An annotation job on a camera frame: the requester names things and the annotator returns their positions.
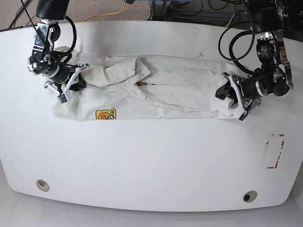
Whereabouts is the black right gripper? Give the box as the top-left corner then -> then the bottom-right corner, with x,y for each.
47,65 -> 86,91

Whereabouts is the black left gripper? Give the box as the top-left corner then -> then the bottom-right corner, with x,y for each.
215,77 -> 267,100

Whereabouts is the white t-shirt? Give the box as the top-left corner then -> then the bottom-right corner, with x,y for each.
52,51 -> 238,121

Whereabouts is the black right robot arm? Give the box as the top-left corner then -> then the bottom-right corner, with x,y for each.
28,0 -> 86,94

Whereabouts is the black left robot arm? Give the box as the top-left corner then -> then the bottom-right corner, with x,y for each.
224,0 -> 294,100

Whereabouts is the red tape rectangle marker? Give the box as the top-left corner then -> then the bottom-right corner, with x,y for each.
263,134 -> 285,169

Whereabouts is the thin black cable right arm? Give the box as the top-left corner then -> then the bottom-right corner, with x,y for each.
20,0 -> 76,69

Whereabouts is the yellow cable on floor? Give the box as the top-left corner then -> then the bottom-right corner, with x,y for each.
84,0 -> 126,22

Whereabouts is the right table cable grommet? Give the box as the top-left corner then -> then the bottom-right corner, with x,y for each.
243,191 -> 258,203

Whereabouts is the table cable grommet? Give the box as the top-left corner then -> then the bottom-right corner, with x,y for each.
36,180 -> 50,192
243,191 -> 258,203

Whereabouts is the left table cable grommet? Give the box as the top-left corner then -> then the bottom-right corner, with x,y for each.
36,180 -> 50,192

